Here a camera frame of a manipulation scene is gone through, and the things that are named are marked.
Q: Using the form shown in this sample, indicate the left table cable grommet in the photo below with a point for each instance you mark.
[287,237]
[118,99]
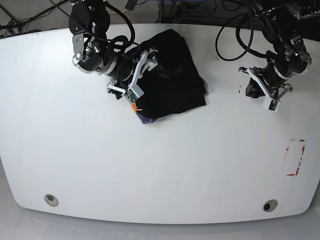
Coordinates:
[51,200]

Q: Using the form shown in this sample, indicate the right table cable grommet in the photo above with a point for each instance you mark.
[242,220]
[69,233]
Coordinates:
[270,205]

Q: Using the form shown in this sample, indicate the black cable bundle floor left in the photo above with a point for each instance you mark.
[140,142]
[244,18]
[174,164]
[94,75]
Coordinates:
[19,17]

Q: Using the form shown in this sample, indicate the white power strip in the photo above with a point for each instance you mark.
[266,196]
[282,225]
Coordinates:
[309,12]

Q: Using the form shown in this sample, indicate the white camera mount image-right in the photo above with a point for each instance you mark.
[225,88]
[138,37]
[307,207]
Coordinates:
[272,94]

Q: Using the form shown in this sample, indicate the black T-shirt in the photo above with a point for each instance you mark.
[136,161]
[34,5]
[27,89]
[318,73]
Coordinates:
[174,86]

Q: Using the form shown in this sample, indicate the red tape rectangle marking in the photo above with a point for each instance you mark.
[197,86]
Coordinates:
[293,156]

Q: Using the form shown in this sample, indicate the table cable grommet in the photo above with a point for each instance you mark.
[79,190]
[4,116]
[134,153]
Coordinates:
[270,205]
[51,200]

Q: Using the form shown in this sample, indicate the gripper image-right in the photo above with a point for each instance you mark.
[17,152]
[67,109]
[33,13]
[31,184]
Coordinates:
[270,76]

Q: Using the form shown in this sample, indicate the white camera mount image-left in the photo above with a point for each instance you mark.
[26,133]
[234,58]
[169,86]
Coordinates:
[136,80]

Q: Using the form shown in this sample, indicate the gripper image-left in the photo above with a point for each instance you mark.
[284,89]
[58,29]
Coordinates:
[123,70]

